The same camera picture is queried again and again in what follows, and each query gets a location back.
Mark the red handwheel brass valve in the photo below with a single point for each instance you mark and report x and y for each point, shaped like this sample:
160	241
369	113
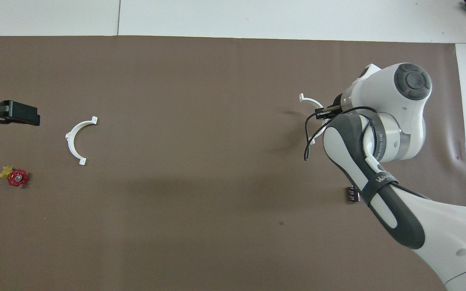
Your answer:
17	178

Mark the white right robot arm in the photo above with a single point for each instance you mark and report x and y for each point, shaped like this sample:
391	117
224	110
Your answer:
399	101

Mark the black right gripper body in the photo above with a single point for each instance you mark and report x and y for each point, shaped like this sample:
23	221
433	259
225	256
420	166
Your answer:
336	110

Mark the brown table mat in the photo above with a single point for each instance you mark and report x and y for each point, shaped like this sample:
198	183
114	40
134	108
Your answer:
196	121

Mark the black cylindrical capacitor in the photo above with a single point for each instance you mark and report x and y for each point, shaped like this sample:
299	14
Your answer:
352	195

